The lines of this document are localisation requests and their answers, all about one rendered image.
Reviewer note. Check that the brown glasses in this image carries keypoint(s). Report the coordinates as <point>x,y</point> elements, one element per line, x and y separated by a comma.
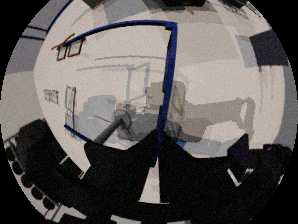
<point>74,48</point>

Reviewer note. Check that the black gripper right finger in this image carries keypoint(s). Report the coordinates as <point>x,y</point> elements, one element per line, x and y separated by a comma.
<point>177,165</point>

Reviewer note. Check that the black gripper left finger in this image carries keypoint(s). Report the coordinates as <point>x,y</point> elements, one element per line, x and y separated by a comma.
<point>133,162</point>

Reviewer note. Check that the grey rectangular panel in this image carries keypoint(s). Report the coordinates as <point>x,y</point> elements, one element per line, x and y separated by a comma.
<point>92,3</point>

